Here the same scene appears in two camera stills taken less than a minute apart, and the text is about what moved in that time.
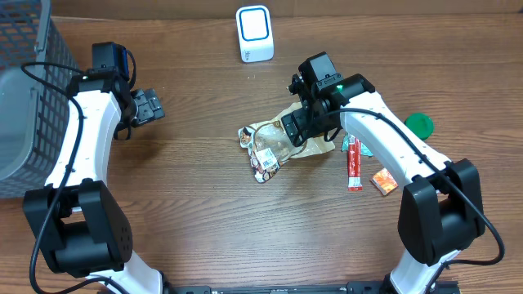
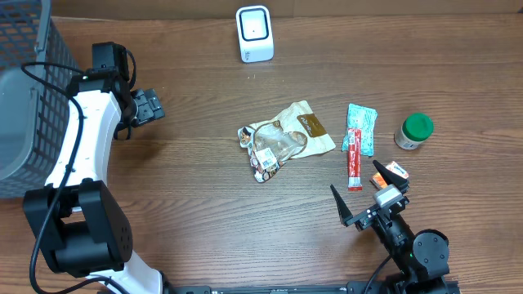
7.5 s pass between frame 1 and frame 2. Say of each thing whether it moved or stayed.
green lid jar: stayed
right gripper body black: moved
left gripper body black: stayed
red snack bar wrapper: stayed
